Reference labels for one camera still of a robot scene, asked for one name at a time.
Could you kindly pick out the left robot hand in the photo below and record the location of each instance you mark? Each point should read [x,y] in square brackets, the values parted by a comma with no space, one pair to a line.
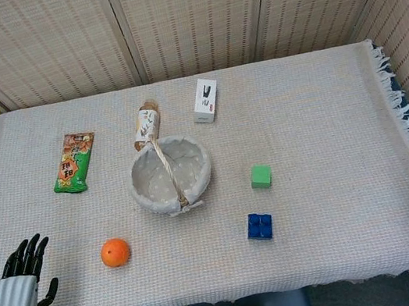
[14,298]

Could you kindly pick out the orange fruit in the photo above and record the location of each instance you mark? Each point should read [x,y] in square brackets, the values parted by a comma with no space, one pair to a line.
[115,252]

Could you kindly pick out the beige woven tablecloth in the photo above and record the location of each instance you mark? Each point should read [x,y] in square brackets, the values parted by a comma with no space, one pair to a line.
[306,143]

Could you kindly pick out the woven basket with cloth lining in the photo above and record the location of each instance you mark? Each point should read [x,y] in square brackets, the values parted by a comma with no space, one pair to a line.
[170,175]

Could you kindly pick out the woven folding screen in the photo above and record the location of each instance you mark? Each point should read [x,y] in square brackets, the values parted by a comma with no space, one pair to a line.
[184,17]

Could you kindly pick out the green snack packet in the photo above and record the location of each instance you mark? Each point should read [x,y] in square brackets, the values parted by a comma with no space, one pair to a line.
[73,164]

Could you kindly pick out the green cube block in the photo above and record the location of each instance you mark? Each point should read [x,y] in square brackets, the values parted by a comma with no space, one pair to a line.
[261,176]

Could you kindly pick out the blue building brick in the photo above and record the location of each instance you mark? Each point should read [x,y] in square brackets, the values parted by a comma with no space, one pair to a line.
[260,226]

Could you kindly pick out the bottle with leaf label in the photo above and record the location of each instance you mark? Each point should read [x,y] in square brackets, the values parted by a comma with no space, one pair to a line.
[146,125]

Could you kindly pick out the white stapler box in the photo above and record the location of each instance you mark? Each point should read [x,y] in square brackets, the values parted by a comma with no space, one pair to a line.
[205,101]

